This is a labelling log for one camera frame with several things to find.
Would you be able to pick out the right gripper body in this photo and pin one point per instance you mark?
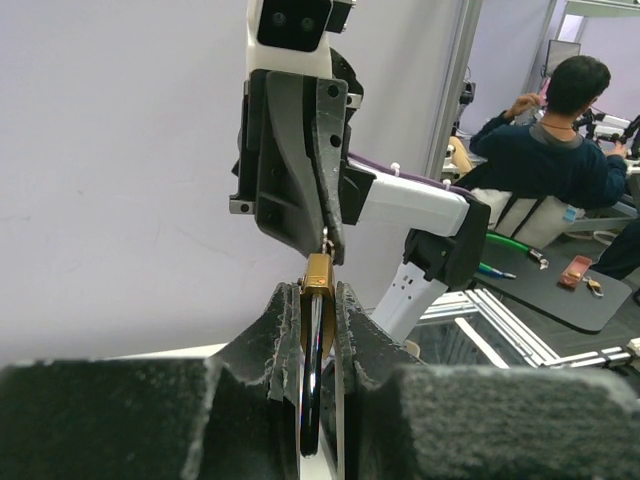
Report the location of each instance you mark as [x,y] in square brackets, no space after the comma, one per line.
[352,183]

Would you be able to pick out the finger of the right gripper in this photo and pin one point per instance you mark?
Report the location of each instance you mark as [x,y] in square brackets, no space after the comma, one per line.
[327,133]
[287,202]

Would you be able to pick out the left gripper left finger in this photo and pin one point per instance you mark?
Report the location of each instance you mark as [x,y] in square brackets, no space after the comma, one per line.
[233,415]

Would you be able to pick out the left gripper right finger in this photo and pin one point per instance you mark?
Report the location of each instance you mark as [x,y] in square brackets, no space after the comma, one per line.
[397,418]

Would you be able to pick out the small silver key pair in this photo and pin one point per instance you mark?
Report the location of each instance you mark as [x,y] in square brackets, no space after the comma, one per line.
[327,244]

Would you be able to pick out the small brass padlock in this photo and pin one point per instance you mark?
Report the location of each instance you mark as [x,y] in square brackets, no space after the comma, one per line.
[317,303]

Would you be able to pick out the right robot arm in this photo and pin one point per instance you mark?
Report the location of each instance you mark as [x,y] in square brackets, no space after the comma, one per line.
[446,236]

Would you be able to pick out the seated person dark sweater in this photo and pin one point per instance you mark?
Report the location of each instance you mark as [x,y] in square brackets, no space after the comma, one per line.
[548,157]

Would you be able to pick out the dark round side table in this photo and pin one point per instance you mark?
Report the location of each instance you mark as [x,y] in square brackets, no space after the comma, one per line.
[539,290]

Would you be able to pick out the small red tray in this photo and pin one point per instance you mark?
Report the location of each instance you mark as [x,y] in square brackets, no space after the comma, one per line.
[574,273]

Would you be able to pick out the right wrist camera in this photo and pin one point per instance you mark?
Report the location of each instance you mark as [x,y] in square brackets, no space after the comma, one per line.
[292,36]

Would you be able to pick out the aluminium mounting rail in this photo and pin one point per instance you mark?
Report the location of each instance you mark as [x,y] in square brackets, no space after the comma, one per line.
[473,327]

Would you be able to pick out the green cable lock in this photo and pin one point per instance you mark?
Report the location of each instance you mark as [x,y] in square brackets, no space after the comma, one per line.
[514,244]

